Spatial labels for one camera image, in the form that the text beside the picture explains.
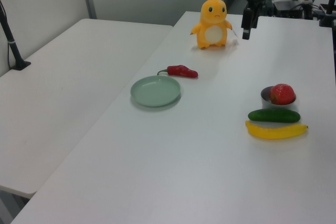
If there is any small metal bowl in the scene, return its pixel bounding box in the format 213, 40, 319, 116
260, 86, 297, 109

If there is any yellow banana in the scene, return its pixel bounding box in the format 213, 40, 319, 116
245, 120, 309, 140

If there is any red apple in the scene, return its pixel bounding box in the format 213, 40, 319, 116
269, 83, 296, 105

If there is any red chili pepper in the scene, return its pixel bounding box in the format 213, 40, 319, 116
156, 65, 199, 80

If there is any black clamp stand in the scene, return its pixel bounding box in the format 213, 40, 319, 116
319, 0, 336, 28

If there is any green cucumber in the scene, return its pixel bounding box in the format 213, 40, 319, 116
247, 109, 301, 123

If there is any orange plush dinosaur toy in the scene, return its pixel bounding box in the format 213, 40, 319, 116
190, 0, 239, 51

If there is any black camera stand pole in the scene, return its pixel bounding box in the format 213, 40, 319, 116
0, 0, 32, 71

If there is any pale green plate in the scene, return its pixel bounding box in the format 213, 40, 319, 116
130, 75, 182, 108

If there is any grey equipment box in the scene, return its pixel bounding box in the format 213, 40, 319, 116
272, 0, 316, 20

